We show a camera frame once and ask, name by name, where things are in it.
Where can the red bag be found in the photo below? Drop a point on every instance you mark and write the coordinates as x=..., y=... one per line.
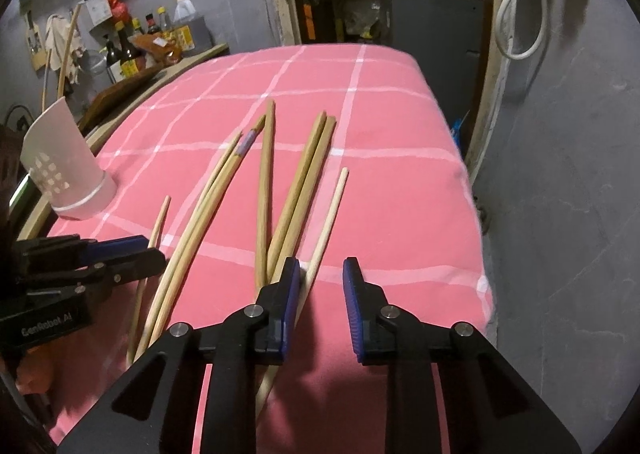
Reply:
x=117, y=9

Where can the dark bottle white label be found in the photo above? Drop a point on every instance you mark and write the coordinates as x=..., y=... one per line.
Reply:
x=112, y=62

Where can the dark grey cabinet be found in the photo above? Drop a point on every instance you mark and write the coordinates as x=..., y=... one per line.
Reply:
x=430, y=34

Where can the pale wooden chopstick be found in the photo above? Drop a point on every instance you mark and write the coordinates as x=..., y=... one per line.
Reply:
x=330, y=219

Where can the pink checked tablecloth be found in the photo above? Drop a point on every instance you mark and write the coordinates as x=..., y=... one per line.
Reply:
x=390, y=184

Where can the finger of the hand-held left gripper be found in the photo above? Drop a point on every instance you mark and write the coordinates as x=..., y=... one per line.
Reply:
x=120, y=248
x=140, y=261

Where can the small bottle yellow cap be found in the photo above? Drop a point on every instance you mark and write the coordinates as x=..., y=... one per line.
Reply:
x=164, y=22

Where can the small dark sauce bottle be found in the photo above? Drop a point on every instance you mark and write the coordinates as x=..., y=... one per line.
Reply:
x=151, y=27

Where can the white box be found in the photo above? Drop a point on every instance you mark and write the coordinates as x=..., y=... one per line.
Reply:
x=95, y=9

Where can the hanging white cloth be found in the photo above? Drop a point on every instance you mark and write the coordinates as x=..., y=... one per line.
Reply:
x=62, y=39

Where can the purple-banded wooden chopstick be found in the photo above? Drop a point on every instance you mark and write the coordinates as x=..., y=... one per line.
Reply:
x=247, y=142

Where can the group of sauce bottles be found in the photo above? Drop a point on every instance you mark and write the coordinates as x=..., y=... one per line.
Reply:
x=157, y=49

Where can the bamboo stick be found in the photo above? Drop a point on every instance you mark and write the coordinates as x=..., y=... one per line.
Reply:
x=65, y=54

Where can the hanging brush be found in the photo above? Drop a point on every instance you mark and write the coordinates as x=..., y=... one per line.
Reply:
x=36, y=52

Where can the large plastic jug yellow label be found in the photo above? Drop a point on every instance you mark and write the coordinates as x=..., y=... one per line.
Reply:
x=192, y=34

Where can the dark bottle yellow label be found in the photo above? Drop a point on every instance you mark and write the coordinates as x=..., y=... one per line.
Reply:
x=131, y=64

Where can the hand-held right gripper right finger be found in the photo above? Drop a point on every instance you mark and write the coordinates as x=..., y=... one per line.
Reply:
x=351, y=304

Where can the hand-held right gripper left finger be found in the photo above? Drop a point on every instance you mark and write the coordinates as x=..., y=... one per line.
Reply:
x=291, y=294

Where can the white plastic chopstick holder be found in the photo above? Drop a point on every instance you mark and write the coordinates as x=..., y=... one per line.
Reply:
x=70, y=169

